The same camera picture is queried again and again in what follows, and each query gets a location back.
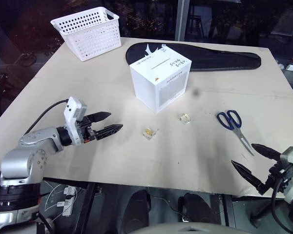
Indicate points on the black table leg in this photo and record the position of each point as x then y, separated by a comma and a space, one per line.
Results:
84, 209
228, 210

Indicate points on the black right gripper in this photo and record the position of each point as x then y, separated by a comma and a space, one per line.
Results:
276, 178

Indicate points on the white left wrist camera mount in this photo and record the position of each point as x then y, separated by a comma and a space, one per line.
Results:
74, 117

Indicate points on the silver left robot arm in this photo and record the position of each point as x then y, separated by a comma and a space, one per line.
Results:
31, 151

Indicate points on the white cardboard box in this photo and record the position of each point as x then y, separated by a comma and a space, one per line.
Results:
158, 80

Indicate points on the white power strip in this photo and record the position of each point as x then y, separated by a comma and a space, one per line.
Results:
68, 201

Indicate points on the grey robot torso top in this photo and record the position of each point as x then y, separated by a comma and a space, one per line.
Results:
185, 228

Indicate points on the grey window frame post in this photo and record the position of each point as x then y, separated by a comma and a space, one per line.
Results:
181, 20

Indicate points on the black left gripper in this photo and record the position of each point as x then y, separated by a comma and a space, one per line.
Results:
86, 129

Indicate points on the black flat fabric case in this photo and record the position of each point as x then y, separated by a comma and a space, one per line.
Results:
210, 57

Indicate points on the white perforated plastic basket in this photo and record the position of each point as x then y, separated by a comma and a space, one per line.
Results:
89, 33

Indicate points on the dark rounded robot foot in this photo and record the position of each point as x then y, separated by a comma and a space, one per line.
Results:
135, 212
197, 209

